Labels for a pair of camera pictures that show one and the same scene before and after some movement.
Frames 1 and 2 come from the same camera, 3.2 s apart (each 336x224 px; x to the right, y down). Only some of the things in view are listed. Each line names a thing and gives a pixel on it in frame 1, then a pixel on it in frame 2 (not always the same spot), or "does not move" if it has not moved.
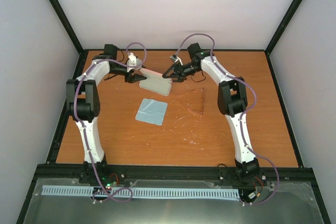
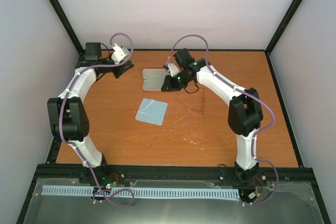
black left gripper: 132,78 → 120,70
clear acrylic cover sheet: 282,203 does not move
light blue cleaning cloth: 151,111 does not move
